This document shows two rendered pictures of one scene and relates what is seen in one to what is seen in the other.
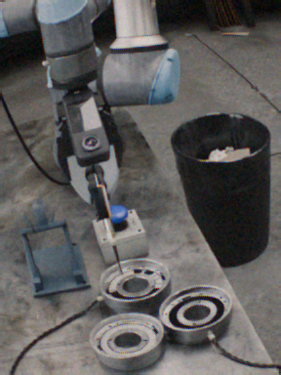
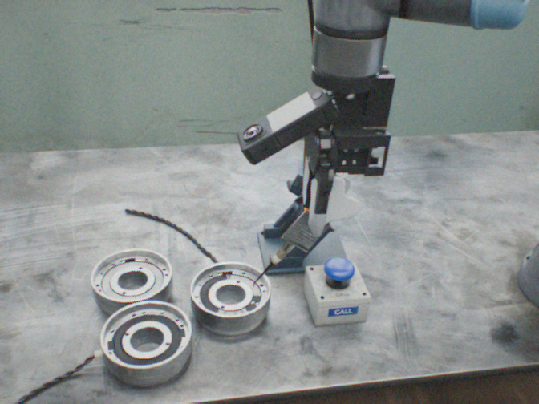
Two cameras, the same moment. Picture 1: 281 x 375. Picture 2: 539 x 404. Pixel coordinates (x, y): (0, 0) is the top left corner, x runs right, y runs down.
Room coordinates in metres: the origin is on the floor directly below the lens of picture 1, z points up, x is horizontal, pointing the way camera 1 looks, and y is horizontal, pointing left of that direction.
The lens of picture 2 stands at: (0.84, -0.52, 1.35)
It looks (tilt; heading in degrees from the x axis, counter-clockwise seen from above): 34 degrees down; 87
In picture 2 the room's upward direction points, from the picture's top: 3 degrees clockwise
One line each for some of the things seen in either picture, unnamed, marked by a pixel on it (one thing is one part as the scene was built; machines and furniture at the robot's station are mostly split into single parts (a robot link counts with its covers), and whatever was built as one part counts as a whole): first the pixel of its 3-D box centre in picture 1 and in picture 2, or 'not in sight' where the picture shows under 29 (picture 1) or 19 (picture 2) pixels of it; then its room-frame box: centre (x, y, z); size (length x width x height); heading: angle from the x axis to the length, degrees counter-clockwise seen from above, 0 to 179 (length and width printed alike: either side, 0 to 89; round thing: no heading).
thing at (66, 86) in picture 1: (79, 104); (345, 120); (0.95, 0.06, 1.07); 0.09 x 0.08 x 0.12; 6
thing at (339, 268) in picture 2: (117, 223); (338, 278); (0.97, 0.05, 0.85); 0.04 x 0.04 x 0.05
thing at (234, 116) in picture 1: (229, 191); not in sight; (1.98, -0.28, 0.21); 0.34 x 0.34 x 0.43
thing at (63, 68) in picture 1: (69, 62); (346, 49); (0.95, 0.07, 1.15); 0.08 x 0.08 x 0.05
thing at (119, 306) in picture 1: (136, 289); (230, 298); (0.83, 0.03, 0.82); 0.10 x 0.10 x 0.04
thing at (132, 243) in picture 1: (119, 234); (339, 292); (0.97, 0.05, 0.82); 0.08 x 0.07 x 0.05; 9
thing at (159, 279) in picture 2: (129, 344); (133, 284); (0.70, 0.06, 0.82); 0.08 x 0.08 x 0.02
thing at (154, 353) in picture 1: (128, 344); (133, 284); (0.70, 0.06, 0.82); 0.10 x 0.10 x 0.04
